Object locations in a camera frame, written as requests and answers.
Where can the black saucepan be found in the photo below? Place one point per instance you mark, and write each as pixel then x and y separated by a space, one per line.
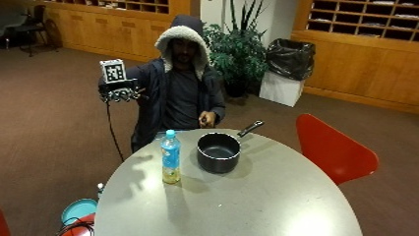
pixel 220 150

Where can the teal round plate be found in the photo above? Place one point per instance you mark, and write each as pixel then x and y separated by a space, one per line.
pixel 79 209

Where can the wooden pigeonhole shelf unit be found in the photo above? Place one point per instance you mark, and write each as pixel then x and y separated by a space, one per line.
pixel 362 49
pixel 109 23

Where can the small clear bottle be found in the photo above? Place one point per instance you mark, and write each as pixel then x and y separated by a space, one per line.
pixel 100 190

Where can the red object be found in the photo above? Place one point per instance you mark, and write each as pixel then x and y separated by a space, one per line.
pixel 3 224

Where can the clear bottle with blue label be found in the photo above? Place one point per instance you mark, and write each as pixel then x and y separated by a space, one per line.
pixel 170 157

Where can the the person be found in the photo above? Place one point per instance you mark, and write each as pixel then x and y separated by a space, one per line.
pixel 184 85

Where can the white marker cube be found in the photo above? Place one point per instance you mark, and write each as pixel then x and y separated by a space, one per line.
pixel 113 71

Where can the white bin with black bag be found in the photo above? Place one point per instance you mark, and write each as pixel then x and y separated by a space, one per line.
pixel 287 70

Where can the black chair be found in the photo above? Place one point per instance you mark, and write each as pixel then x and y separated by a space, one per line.
pixel 32 28

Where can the green potted plant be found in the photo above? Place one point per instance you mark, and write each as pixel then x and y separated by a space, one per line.
pixel 237 52

